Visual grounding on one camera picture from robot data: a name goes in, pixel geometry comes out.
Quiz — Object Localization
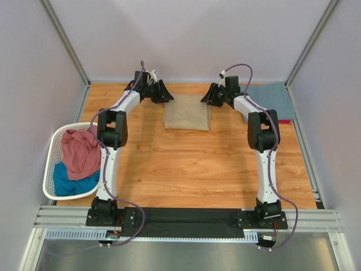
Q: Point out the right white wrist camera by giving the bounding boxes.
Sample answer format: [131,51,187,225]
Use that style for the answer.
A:
[218,70,226,87]

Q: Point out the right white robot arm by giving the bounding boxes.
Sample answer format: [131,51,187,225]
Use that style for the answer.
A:
[201,75,281,224]

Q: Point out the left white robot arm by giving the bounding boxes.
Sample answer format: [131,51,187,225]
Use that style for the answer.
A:
[86,70,174,227]

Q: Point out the folded grey-blue t shirt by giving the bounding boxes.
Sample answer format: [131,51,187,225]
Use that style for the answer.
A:
[247,82,296,123]

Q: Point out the right aluminium frame post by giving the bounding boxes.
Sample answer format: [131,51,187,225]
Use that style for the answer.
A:
[284,0,341,89]

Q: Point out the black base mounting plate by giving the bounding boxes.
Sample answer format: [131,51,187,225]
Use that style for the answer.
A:
[86,207,288,239]

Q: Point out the beige t shirt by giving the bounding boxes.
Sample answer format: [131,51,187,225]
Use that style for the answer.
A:
[163,94,212,131]

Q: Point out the left aluminium frame post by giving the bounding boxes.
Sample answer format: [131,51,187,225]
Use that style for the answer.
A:
[39,0,91,87]

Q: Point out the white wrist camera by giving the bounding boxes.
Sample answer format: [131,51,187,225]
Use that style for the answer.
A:
[218,70,226,87]
[147,69,159,85]

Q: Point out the pink t shirt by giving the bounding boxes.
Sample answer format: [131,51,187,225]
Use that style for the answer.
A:
[61,129,101,181]

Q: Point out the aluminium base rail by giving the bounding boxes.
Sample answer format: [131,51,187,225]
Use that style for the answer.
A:
[19,205,356,270]

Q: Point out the grey slotted cable duct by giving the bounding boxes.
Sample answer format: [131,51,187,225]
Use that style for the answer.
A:
[45,228,276,243]

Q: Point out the white laundry basket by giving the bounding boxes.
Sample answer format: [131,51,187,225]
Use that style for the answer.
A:
[42,122,99,200]

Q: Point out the aluminium frame post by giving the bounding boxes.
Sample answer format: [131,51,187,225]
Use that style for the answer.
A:
[284,0,341,89]
[39,0,91,87]

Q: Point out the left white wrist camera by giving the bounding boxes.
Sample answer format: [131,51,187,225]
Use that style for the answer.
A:
[147,69,159,85]

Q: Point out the blue t shirt in basket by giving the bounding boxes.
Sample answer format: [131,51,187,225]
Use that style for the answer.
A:
[53,162,100,196]

